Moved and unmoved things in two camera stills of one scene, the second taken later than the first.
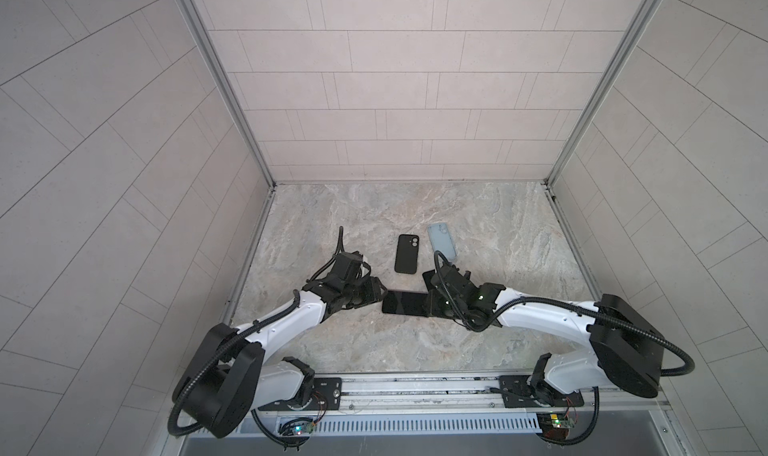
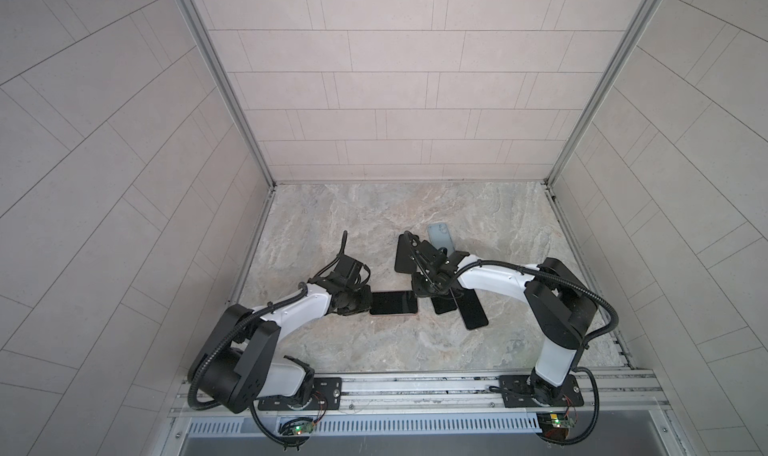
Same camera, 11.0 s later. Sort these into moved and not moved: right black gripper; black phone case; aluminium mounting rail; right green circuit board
Moved: right black gripper
Not moved: right green circuit board; aluminium mounting rail; black phone case
